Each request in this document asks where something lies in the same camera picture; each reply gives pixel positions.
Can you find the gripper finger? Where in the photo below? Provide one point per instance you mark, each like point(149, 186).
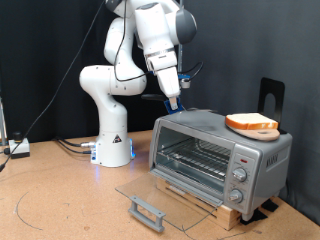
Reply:
point(173, 102)

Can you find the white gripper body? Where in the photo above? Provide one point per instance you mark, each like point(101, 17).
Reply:
point(170, 81)

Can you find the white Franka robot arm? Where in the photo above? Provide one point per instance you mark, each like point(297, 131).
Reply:
point(110, 80)

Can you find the silver toaster oven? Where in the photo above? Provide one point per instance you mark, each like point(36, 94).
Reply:
point(266, 166)

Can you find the vertical metal pole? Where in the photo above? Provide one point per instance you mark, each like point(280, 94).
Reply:
point(180, 56)

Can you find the white bread slice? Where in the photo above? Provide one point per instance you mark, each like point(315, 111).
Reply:
point(250, 120)

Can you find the black metal bookend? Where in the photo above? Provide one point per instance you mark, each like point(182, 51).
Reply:
point(265, 93)

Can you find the small wooden cutting board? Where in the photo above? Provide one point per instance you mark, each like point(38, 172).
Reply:
point(263, 135)

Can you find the silver temperature knob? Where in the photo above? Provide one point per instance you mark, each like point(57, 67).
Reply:
point(240, 174)

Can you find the silver timer knob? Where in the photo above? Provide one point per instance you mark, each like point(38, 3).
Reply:
point(235, 196)

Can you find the wooden block base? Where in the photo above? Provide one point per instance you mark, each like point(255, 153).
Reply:
point(230, 216)

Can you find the black foam pad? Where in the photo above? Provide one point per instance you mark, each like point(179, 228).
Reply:
point(270, 205)
point(253, 216)

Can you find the grey emergency stop box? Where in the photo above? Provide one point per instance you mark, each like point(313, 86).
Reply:
point(20, 148)

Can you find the metal stand leg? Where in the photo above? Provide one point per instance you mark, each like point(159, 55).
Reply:
point(2, 123)

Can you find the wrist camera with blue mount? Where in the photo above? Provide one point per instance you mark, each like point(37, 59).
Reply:
point(185, 81)

